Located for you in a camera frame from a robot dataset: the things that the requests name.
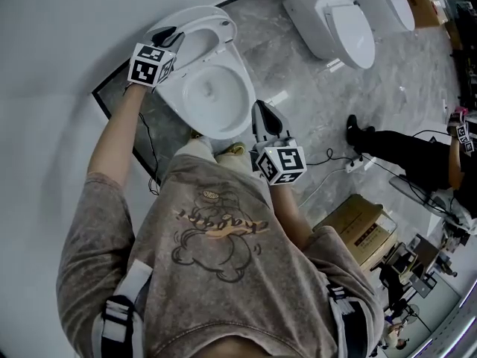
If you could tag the person's beige trousers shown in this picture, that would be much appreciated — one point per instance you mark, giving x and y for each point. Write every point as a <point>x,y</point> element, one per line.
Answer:
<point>201,153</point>

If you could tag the white open toilet bowl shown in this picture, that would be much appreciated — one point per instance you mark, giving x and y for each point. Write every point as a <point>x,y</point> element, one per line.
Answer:
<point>238,121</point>

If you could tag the white power strip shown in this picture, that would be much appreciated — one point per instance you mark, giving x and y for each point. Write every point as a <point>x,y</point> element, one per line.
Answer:
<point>354,163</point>

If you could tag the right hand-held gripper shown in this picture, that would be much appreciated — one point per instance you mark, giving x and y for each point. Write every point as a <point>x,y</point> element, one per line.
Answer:
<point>287,162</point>

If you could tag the person's shoe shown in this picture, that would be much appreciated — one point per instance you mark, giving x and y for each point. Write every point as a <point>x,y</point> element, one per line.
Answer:
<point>196,133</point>
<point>234,148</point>

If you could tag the white notched floor piece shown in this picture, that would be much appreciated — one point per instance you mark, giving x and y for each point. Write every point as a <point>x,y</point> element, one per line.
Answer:
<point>334,64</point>

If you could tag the person's left shoe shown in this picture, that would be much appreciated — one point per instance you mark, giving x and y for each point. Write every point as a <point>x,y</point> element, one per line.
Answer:
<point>196,133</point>

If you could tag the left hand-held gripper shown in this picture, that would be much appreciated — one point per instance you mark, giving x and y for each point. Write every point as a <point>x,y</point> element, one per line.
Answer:
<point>143,69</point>

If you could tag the dark cluttered shelving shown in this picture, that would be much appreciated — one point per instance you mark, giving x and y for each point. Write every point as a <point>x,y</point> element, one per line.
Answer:
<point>466,32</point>

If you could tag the person's right forearm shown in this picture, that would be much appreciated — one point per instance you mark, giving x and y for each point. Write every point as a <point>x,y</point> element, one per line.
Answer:
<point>290,215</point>

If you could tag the white closed toilet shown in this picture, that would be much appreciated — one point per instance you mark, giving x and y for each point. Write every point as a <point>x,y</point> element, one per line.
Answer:
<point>346,28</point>
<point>397,2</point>

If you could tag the labelled brown cardboard box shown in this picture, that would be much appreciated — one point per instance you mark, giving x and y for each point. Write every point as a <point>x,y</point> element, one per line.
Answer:
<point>357,229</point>

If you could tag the person's right shoe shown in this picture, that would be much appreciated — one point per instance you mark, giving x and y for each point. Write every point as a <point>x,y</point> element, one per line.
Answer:
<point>234,148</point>

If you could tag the person's left forearm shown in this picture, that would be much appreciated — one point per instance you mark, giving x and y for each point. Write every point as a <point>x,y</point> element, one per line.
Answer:
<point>119,132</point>

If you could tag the large brown cardboard box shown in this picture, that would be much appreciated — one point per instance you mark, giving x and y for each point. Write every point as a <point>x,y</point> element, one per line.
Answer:
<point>425,2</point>

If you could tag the white flat floor piece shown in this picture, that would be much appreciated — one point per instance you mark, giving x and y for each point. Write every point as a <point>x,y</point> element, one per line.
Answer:
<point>277,98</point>

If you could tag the person's grey printed shirt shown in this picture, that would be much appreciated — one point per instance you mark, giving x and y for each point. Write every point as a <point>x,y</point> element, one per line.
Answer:
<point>231,274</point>

